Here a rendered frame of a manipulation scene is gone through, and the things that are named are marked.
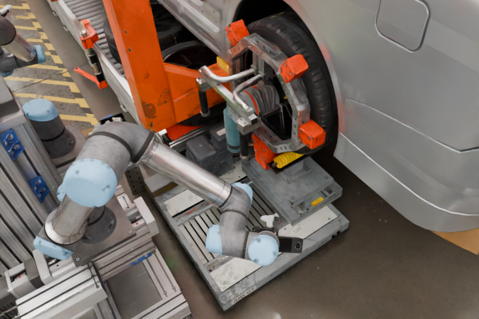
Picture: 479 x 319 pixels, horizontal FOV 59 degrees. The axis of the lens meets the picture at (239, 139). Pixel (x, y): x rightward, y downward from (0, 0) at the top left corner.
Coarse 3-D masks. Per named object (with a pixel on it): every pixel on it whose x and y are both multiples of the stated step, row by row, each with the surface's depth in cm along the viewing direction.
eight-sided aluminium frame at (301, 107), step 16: (240, 48) 187; (256, 48) 175; (272, 48) 172; (240, 64) 205; (272, 64) 168; (240, 80) 212; (288, 96) 170; (304, 96) 169; (304, 112) 170; (272, 144) 204; (288, 144) 188
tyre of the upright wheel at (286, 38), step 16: (272, 16) 183; (288, 16) 179; (256, 32) 186; (272, 32) 174; (288, 32) 170; (304, 32) 171; (288, 48) 170; (304, 48) 167; (320, 64) 166; (304, 80) 170; (320, 80) 166; (320, 96) 167; (320, 112) 170; (336, 112) 173; (336, 128) 181
